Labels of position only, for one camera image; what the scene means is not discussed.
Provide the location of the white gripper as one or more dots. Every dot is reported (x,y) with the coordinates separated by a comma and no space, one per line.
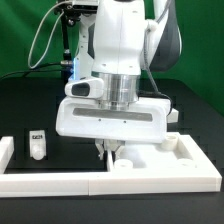
(82,114)

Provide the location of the white square tabletop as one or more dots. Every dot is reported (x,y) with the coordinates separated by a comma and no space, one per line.
(175,151)

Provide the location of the white U-shaped fence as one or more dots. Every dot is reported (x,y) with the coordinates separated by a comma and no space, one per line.
(204,178)

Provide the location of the black camera on stand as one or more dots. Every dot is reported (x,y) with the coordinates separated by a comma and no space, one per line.
(78,6)

